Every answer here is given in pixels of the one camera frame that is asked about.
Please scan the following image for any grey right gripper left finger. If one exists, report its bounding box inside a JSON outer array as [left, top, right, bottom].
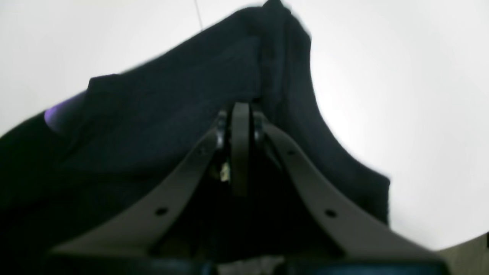
[[52, 111, 228, 258]]

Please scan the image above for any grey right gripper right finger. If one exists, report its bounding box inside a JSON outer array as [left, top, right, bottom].
[[252, 111, 440, 260]]

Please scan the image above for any black T-shirt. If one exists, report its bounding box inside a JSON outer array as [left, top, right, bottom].
[[0, 0, 390, 275]]

